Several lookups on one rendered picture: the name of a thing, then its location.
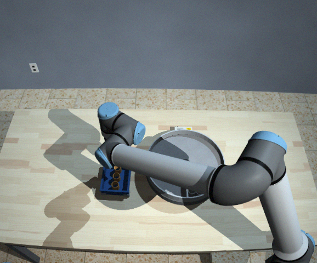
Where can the bronze bushing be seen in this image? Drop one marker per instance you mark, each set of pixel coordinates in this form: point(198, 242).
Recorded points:
point(117, 169)
point(115, 187)
point(116, 176)

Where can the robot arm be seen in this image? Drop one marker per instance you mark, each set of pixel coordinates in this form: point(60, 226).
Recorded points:
point(175, 170)

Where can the grey turntable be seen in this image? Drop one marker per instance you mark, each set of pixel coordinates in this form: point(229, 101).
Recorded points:
point(188, 148)

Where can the blue crate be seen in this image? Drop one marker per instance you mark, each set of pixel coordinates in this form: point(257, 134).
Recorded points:
point(105, 185)

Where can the white control box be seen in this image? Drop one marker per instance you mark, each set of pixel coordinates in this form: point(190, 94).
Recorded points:
point(181, 128)

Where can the wooden table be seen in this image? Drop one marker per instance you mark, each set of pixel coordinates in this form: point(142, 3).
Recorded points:
point(24, 191)

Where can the white wall outlet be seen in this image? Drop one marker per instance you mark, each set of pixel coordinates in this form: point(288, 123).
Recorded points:
point(34, 68)

